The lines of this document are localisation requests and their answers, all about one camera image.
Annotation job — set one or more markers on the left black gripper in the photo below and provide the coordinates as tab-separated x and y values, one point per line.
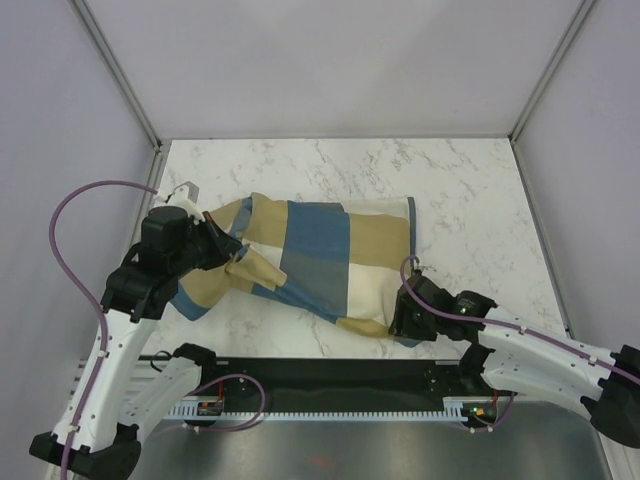
224	246

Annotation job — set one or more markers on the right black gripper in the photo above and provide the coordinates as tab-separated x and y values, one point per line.
401	322

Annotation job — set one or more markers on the blue beige checked pillowcase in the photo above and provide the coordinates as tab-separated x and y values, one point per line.
342	262

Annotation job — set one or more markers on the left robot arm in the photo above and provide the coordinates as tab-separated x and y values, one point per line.
100	436

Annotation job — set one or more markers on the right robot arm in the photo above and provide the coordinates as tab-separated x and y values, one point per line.
505	354

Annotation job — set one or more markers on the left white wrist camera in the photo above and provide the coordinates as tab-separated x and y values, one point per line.
184	196

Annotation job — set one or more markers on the left aluminium frame post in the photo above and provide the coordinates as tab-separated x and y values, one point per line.
99	40

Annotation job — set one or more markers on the aluminium frame post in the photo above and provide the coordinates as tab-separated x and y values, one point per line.
568	38
99	40

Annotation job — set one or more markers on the white slotted cable duct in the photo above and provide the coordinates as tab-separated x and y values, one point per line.
453	410

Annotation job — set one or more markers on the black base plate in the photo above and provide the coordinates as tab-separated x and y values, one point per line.
350	385

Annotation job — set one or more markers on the right aluminium frame post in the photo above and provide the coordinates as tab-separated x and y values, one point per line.
568	38

